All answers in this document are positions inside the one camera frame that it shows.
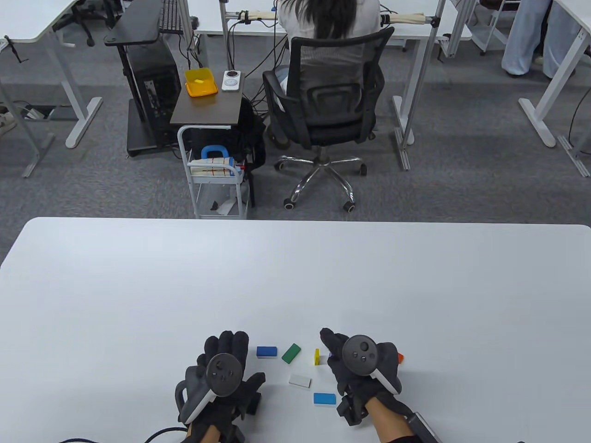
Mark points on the person's left hand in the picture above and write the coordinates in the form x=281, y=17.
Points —
x=226, y=341

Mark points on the person's right hand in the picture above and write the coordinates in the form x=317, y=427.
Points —
x=339, y=376

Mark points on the light blue domino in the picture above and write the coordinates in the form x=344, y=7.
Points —
x=324, y=398

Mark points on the white domino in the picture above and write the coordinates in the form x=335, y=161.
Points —
x=300, y=380

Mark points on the green domino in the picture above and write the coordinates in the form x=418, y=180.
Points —
x=291, y=353

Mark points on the black domino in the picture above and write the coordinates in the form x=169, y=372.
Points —
x=256, y=406

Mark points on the person's right forearm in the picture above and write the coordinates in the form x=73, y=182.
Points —
x=392, y=422

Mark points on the black forearm battery pack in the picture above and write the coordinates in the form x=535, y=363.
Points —
x=422, y=429

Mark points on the person's left forearm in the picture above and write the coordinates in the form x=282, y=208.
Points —
x=208, y=436

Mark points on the black rolling stand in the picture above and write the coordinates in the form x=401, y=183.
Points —
x=134, y=23

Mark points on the black white handheld controller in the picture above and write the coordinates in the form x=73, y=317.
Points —
x=360, y=355
x=225, y=376

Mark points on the white utility cart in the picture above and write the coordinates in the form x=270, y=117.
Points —
x=217, y=180

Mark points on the black backpack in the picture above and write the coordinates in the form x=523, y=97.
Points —
x=254, y=134

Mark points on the brown side table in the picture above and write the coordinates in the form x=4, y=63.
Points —
x=205, y=108

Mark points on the black mesh office chair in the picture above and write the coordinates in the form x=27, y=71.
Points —
x=332, y=115

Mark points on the yellow orange plastic container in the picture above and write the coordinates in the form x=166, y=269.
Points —
x=201, y=87

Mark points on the white flat device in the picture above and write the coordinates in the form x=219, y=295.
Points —
x=231, y=83

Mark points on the black computer tower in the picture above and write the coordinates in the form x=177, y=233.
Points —
x=152, y=92

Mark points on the floor socket box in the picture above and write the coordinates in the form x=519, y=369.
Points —
x=60, y=113

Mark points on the beige rolled bundle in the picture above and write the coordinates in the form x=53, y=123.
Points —
x=406, y=18
x=258, y=15

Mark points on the black keyboard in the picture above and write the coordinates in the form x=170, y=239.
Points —
x=170, y=16

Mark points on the white desk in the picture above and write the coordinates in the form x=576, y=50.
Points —
x=415, y=31
x=551, y=92
x=27, y=18

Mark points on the black swivel chair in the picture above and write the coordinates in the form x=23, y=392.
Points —
x=83, y=16

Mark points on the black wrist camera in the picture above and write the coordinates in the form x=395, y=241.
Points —
x=235, y=434
x=351, y=410

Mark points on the grey metal frame leg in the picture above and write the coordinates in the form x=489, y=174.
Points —
x=575, y=157
x=39, y=156

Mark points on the aluminium frame post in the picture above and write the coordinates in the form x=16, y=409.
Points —
x=225, y=37
x=424, y=69

